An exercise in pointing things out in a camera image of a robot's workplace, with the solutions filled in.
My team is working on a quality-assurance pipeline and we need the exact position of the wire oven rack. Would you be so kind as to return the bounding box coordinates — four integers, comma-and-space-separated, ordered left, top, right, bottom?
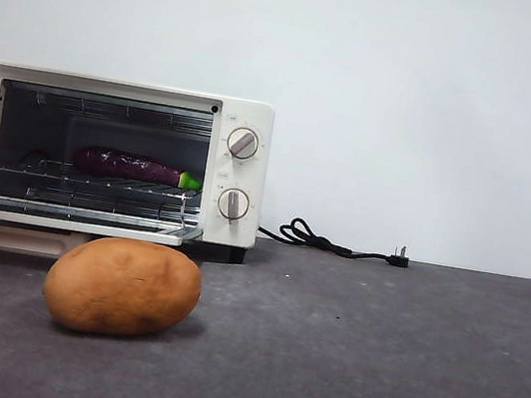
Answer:
0, 155, 206, 206

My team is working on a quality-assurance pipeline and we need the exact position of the purple eggplant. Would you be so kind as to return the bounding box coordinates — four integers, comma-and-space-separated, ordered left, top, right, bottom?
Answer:
70, 142, 207, 195

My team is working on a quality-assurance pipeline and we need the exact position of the oven timer knob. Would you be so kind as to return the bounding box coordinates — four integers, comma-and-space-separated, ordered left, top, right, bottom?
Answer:
214, 185, 253, 227

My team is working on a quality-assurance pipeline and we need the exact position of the cream Toshiba toaster oven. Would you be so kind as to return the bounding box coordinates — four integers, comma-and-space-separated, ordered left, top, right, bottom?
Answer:
0, 60, 278, 267

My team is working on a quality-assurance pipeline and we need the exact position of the glass oven door with handle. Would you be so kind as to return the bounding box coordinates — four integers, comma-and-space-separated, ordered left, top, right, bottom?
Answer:
0, 195, 206, 284

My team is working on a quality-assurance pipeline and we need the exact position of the brown potato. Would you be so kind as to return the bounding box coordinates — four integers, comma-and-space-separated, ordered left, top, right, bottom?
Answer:
36, 225, 209, 350

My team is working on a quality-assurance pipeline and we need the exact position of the black power cable with plug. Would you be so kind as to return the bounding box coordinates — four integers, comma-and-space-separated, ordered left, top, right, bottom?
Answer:
254, 210, 415, 271

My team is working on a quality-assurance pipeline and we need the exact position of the oven temperature knob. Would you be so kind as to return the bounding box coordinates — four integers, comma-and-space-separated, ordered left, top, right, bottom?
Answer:
224, 125, 263, 162

